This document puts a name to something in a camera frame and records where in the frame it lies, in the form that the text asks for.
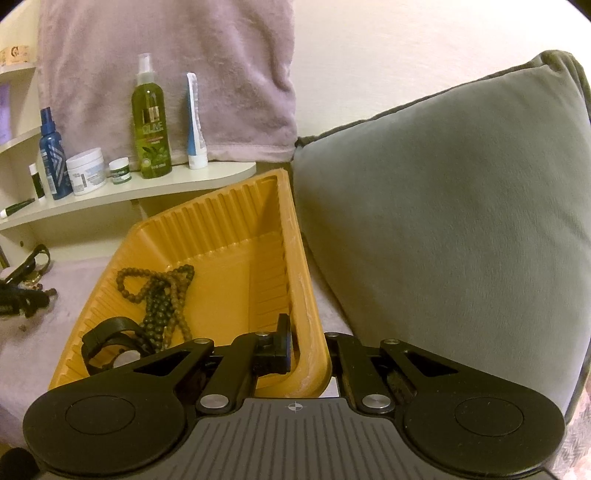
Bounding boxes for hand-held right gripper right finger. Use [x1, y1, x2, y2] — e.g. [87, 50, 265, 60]
[323, 331, 467, 415]

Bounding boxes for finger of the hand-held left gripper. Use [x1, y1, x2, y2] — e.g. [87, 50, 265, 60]
[0, 290, 33, 318]

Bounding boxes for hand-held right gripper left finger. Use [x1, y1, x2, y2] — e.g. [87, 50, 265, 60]
[113, 313, 296, 415]

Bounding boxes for black strap watch gold face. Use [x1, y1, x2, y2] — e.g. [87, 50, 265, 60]
[0, 244, 52, 288]

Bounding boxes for brown wooden bead necklace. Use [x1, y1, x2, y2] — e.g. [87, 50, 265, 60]
[115, 264, 195, 344]

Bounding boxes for dark bead necklace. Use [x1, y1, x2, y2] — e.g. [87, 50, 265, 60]
[139, 277, 192, 354]

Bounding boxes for black strap watch white face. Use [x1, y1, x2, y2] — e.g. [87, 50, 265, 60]
[81, 316, 155, 377]

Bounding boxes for orange ribbed plastic tray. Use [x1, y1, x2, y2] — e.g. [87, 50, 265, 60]
[48, 168, 333, 400]

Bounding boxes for pale pink fluffy table towel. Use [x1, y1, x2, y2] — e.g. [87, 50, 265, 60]
[0, 256, 356, 448]

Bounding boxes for dark green tube white cap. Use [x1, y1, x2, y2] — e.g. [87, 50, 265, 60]
[0, 198, 37, 219]

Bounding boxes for white capped lip balm stick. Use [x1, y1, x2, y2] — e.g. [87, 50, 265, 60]
[28, 163, 47, 200]

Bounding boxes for white cream jar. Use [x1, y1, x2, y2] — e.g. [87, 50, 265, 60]
[66, 148, 106, 196]

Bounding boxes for blue spray bottle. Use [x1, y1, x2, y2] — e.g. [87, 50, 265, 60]
[38, 107, 72, 200]

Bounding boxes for small green jar white lid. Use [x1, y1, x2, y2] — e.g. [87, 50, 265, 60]
[108, 157, 131, 184]

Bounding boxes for grey cushion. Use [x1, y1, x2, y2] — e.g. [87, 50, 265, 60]
[293, 50, 591, 416]

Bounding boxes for purple tube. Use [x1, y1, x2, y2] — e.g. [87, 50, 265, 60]
[0, 84, 12, 145]

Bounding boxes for cream wooden shelf unit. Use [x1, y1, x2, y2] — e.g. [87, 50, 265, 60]
[0, 62, 257, 273]

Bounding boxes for green spray bottle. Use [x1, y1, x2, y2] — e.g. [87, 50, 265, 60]
[131, 53, 172, 180]

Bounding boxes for blue and white tube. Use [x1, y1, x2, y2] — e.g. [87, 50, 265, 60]
[185, 72, 209, 170]

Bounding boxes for pink patterned cloth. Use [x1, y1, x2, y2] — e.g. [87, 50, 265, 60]
[551, 401, 591, 480]

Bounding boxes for cream patterned container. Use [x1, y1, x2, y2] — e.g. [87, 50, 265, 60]
[0, 45, 37, 66]

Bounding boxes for pink fluffy hanging blanket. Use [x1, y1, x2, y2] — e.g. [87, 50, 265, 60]
[37, 0, 298, 163]

